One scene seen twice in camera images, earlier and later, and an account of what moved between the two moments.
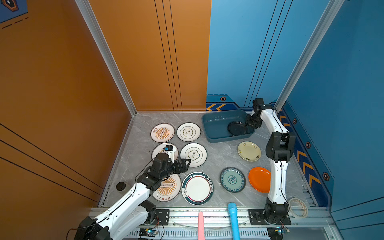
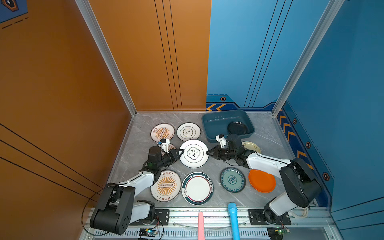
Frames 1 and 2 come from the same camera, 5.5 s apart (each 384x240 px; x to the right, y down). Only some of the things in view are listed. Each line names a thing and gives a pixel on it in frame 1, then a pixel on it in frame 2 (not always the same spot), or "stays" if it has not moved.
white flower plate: (188, 132) stays
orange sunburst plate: (162, 132) stays
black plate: (236, 128) stays
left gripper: (184, 168) → (172, 153)
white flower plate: (196, 153) stays
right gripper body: (252, 121) → (230, 153)
